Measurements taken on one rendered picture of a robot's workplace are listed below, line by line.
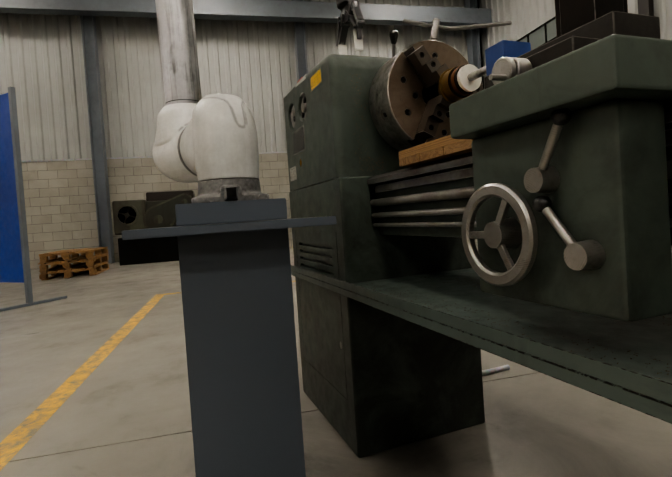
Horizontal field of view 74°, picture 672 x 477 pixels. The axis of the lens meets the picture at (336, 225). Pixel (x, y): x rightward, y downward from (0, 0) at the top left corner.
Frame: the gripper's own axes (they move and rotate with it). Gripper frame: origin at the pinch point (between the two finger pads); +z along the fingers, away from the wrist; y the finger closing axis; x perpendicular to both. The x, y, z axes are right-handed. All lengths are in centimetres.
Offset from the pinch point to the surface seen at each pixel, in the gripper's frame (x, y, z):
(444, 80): 7.9, 41.9, 21.3
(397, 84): -0.6, 31.7, 19.7
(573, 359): -18, 101, 75
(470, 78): 11, 48, 23
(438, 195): -4, 54, 52
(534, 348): -18, 95, 75
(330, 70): -13.7, 14.7, 10.9
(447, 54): 16.7, 31.7, 10.3
